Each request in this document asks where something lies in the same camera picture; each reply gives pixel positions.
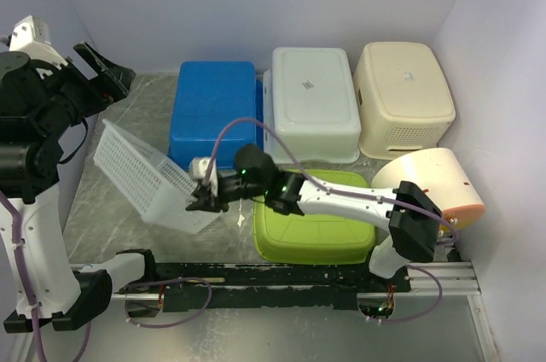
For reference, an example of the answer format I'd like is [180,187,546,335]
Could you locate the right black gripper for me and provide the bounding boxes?
[184,173,267,213]

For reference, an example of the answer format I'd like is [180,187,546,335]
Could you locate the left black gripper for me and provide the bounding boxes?
[34,38,137,137]

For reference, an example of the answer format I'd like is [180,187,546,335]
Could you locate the white mesh basket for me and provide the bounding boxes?
[93,120,219,234]

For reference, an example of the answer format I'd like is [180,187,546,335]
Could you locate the green plastic tub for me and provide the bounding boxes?
[253,168,377,266]

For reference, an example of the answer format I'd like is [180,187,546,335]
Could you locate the blue plastic tub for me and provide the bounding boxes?
[168,61,263,170]

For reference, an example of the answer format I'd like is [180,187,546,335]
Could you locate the white plastic tub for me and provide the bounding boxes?
[263,47,361,164]

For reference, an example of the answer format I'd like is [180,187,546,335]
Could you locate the beige perforated basket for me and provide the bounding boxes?
[353,42,456,160]

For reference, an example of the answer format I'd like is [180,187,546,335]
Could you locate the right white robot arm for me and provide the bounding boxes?
[187,144,441,292]

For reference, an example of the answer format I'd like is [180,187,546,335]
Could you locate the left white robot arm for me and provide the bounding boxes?
[1,42,160,334]

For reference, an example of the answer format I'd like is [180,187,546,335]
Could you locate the beige round stool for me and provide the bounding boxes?
[371,148,485,230]

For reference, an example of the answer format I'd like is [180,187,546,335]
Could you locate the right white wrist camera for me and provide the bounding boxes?
[189,157,218,197]

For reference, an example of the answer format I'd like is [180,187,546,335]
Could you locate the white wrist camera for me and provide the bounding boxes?
[1,15,67,68]
[189,157,218,197]

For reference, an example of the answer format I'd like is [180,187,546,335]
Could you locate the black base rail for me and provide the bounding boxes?
[123,261,413,314]

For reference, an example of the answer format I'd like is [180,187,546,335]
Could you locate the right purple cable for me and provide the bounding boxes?
[203,117,460,324]

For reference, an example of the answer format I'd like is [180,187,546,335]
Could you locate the purple cable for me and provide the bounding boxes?
[203,117,460,324]
[0,189,213,362]

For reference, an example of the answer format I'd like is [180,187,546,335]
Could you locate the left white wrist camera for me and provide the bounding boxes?
[1,15,67,68]

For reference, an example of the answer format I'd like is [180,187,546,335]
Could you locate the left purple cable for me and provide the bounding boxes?
[0,189,213,362]

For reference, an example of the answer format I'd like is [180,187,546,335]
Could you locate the aluminium rail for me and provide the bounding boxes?
[405,262,481,296]

